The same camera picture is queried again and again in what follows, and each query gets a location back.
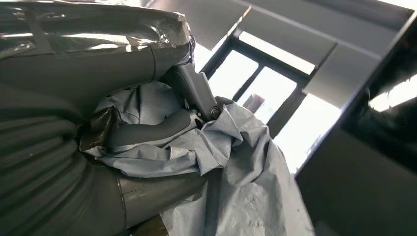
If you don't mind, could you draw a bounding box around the grey parcel with brown tape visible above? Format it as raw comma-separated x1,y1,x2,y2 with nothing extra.
83,81,315,236

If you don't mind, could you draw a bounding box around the black inbound scanner machine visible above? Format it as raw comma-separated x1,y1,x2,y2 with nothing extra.
295,11,417,236

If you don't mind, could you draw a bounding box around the dark window frame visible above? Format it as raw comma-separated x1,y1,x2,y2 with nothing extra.
200,32,313,139

